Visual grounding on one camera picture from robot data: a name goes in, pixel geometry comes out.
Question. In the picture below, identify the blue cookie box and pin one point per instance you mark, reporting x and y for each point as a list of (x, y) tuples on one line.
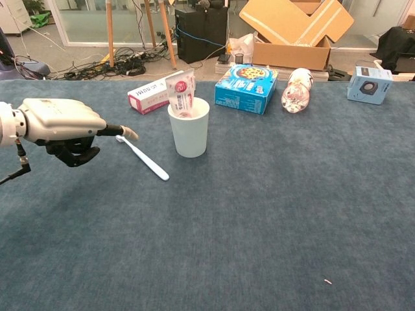
[(246, 90)]

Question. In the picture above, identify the black bracket plates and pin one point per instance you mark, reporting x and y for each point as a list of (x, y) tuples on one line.
[(338, 74)]

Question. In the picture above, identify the white patterned toothpaste tube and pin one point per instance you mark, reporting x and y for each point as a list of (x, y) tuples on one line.
[(181, 90)]

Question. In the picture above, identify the dark blue machine base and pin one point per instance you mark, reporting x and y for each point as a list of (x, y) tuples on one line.
[(19, 69)]

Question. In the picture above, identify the black computer tower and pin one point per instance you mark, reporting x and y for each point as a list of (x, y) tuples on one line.
[(201, 35)]

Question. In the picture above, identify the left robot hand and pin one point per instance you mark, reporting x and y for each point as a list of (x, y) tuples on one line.
[(58, 120)]

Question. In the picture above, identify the blue felt table mat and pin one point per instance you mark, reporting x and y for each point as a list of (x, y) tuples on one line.
[(194, 243)]

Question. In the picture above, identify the open cardboard box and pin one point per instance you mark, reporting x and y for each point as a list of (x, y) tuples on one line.
[(291, 48)]

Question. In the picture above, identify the pink label drink bottle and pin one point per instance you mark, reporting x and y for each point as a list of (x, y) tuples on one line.
[(296, 92)]

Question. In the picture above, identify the white cabinet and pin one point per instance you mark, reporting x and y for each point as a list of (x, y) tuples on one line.
[(13, 16)]

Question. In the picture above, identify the light blue toothbrush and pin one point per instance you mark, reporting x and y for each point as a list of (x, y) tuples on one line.
[(146, 160)]

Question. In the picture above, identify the white plastic bag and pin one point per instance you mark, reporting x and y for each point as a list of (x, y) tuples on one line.
[(241, 43)]

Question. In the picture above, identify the green bag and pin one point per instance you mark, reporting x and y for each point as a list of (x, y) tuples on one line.
[(40, 20)]

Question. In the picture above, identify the wooden easel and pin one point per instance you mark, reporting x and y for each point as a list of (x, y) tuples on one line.
[(110, 32)]

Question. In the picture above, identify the white toothpaste carton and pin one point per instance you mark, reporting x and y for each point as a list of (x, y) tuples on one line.
[(149, 97)]

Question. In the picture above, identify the pale blue plastic cup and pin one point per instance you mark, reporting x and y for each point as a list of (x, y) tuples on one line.
[(189, 136)]

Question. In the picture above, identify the light blue speaker box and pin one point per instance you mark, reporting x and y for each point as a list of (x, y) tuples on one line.
[(369, 85)]

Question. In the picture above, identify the tiny white scrap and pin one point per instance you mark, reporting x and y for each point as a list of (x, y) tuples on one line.
[(327, 281)]

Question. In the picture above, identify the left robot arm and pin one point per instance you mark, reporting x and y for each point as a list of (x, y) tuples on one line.
[(6, 124)]

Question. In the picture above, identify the black cloth cover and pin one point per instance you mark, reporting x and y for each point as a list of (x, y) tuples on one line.
[(398, 45)]

